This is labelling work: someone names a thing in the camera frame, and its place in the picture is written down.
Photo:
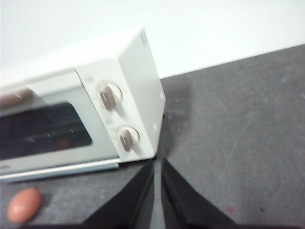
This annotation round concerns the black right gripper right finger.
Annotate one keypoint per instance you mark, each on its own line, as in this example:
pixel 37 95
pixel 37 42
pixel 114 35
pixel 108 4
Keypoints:
pixel 186 205

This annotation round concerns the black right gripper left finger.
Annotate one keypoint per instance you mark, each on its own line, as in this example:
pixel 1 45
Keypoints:
pixel 128 202

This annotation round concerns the brown egg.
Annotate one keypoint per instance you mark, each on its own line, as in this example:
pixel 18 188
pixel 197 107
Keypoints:
pixel 23 205

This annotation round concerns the small cream oven knob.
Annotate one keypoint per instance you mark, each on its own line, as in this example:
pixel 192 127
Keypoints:
pixel 127 138

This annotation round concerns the large cream oven knob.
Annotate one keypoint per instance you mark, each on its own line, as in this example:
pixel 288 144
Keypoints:
pixel 109 96

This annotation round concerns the cream toaster oven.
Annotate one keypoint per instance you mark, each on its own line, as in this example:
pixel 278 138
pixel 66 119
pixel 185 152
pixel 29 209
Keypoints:
pixel 138 71

